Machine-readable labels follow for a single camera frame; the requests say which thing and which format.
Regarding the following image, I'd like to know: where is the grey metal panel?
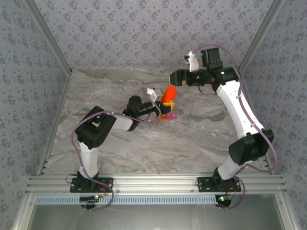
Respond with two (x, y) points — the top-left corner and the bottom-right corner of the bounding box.
(28, 203), (287, 230)

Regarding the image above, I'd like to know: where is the thin black right gripper cable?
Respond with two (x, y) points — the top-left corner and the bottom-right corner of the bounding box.
(198, 85), (217, 96)

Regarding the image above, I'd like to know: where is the aluminium frame post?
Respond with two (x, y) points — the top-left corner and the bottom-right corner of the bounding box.
(236, 0), (286, 75)
(23, 0), (73, 75)

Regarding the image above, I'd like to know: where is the aluminium frame rail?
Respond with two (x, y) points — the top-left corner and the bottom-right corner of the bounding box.
(25, 173), (288, 194)

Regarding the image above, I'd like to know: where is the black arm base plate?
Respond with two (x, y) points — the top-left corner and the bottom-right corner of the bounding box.
(70, 176), (114, 194)
(197, 176), (242, 193)

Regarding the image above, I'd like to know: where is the slotted grey cable duct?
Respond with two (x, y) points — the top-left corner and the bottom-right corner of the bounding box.
(35, 194), (218, 206)

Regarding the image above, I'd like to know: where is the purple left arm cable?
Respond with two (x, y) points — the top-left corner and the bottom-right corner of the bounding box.
(73, 100), (162, 212)

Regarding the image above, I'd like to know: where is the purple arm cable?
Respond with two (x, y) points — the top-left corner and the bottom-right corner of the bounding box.
(193, 44), (279, 211)
(73, 100), (162, 212)

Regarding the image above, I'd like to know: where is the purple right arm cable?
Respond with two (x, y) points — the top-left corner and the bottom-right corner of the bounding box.
(193, 44), (279, 211)

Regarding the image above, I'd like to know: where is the aluminium frame leg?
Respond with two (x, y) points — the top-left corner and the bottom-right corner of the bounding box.
(274, 193), (299, 230)
(12, 193), (35, 230)

